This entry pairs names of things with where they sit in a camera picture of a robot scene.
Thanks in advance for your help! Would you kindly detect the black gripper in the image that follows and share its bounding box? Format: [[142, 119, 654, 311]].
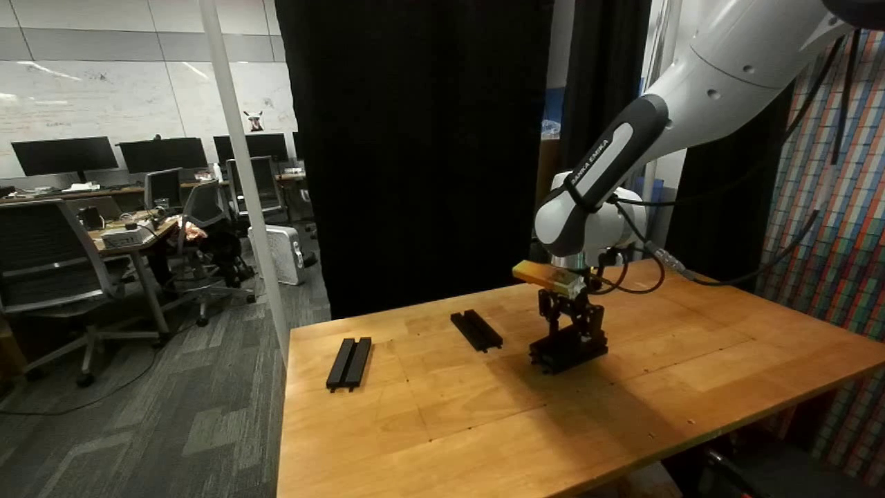
[[539, 290, 602, 340]]

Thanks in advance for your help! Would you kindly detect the black track piece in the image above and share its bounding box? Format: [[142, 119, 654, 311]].
[[530, 333, 608, 375], [451, 311, 502, 353], [326, 337, 373, 394]]

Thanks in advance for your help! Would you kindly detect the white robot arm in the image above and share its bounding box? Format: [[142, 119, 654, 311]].
[[532, 0, 885, 299]]

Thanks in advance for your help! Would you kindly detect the black curtain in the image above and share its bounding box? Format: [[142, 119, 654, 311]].
[[274, 0, 553, 320]]

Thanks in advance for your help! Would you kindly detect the white box on floor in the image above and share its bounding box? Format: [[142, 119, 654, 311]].
[[264, 224, 303, 289]]

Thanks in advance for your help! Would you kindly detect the black office chair far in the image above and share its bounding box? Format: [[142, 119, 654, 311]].
[[170, 180, 253, 328]]

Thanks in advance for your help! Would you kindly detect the black monitor right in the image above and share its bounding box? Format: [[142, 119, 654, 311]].
[[213, 134, 288, 163]]

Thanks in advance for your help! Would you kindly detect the black monitor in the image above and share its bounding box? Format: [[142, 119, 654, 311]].
[[11, 136, 115, 177], [213, 134, 288, 163], [120, 140, 207, 173]]

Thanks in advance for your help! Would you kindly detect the small monitor on desk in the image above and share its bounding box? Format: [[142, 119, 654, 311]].
[[142, 170, 181, 210]]

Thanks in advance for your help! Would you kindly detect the black monitor middle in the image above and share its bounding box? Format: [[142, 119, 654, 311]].
[[120, 140, 207, 173]]

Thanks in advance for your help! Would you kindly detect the office desk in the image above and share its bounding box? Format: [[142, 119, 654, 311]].
[[89, 210, 188, 337]]

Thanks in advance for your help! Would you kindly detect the grey office chair near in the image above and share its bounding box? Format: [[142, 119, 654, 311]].
[[0, 199, 170, 389]]

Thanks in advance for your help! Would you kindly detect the black monitor left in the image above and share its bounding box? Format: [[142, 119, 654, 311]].
[[11, 136, 115, 177]]

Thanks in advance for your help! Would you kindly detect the tan wrist camera box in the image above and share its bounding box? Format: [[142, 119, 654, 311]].
[[510, 261, 585, 299]]

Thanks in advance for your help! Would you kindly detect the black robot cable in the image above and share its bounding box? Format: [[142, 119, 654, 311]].
[[588, 32, 864, 299]]

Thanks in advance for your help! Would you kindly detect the white metal post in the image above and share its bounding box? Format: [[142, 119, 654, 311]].
[[199, 0, 288, 360]]

